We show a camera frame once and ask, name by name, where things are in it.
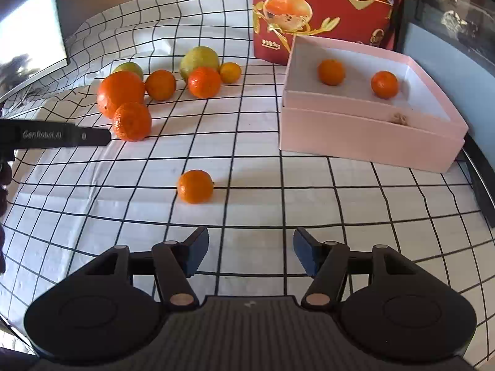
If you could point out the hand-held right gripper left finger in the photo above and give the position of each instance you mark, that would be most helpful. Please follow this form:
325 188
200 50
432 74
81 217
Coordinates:
195 251

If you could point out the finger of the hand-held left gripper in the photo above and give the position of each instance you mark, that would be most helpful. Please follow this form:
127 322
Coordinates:
58 134

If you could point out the large smooth orange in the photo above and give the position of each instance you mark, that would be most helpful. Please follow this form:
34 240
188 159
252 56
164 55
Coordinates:
118 91

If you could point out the large yellow-green citrus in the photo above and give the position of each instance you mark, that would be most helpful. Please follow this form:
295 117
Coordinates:
199 58

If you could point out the small yellow-orange mandarin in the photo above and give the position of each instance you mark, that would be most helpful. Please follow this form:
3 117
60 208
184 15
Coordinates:
231 72

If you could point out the bumpy orange mandarin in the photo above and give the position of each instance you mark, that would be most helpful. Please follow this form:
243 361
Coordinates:
132 122

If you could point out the pink cardboard box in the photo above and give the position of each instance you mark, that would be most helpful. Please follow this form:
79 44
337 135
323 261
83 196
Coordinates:
363 131

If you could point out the person's left hand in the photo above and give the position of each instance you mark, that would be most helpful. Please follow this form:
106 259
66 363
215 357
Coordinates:
4 174

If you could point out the dark glass cabinet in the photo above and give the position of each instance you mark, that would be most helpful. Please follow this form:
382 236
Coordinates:
448 11

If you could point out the white black-grid tablecloth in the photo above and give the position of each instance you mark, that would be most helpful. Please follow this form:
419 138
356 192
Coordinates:
251 185

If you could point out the small yellow-green citrus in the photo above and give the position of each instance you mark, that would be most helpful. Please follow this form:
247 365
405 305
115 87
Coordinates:
129 68

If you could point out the flat screen monitor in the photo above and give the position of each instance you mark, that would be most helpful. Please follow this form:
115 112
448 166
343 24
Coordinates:
27 27

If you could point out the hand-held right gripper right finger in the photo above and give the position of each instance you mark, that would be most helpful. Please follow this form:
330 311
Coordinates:
305 253

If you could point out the black table rim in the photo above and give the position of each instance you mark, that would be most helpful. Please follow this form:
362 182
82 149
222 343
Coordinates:
483 193

